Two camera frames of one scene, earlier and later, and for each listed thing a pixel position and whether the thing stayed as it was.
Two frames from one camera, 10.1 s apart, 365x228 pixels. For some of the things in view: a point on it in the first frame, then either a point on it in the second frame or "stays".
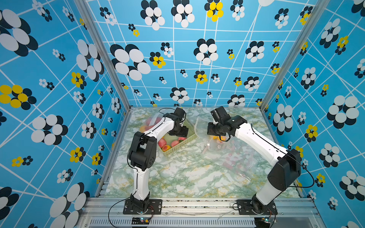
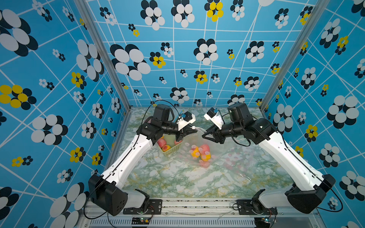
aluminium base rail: x=197 y=213 stays
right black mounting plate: x=244 y=208 stays
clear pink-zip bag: x=233 y=154 → x=201 y=150
